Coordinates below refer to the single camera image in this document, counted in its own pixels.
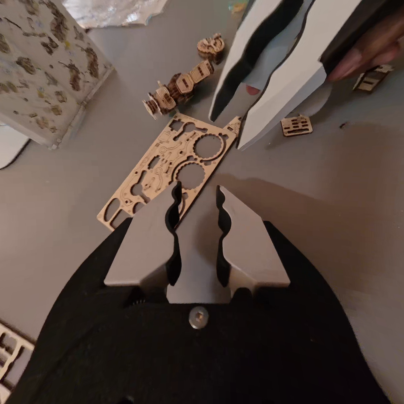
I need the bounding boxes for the white monitor stand base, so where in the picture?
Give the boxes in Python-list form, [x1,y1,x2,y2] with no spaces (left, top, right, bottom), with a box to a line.
[0,125,32,171]

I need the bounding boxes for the grey desk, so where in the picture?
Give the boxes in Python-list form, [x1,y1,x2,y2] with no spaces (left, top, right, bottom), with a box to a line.
[0,0,404,404]

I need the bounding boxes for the wooden motorcycle model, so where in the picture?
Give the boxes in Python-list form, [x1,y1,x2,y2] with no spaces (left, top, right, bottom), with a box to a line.
[142,59,215,120]

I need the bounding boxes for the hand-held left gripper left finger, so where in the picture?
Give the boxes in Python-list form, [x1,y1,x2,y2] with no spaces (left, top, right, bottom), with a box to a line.
[104,181,183,287]

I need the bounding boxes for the clear plastic parts bag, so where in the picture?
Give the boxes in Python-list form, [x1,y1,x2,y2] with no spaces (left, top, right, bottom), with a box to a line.
[61,0,168,29]

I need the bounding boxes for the instruction sheet in clear stand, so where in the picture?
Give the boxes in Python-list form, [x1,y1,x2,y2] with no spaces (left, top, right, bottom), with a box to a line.
[0,0,114,150]

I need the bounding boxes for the small boxy wooden piece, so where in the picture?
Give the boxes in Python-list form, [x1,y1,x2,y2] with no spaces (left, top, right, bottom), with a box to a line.
[352,64,394,94]

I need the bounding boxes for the slotted flat wooden piece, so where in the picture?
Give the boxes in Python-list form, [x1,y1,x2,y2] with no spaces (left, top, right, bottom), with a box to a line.
[281,114,314,137]

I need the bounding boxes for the wooden wheel assembly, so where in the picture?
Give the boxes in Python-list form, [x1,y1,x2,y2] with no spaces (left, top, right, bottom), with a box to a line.
[197,33,227,65]

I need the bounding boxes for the person's right hand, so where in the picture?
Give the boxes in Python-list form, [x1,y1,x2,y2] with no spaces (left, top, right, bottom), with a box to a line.
[328,20,404,83]

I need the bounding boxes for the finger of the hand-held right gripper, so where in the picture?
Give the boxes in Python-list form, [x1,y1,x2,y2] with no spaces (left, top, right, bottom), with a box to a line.
[209,0,305,122]
[236,0,364,151]

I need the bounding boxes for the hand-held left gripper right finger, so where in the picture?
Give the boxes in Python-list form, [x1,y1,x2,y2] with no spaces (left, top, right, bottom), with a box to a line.
[216,185,291,289]

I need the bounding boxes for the wooden sheet with rectangular cut-outs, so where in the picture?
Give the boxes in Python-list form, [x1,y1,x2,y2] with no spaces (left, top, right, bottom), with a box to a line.
[0,322,35,392]

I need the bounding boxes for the wooden sheet with round holes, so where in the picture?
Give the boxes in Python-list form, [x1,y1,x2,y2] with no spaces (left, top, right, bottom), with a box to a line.
[96,113,237,229]

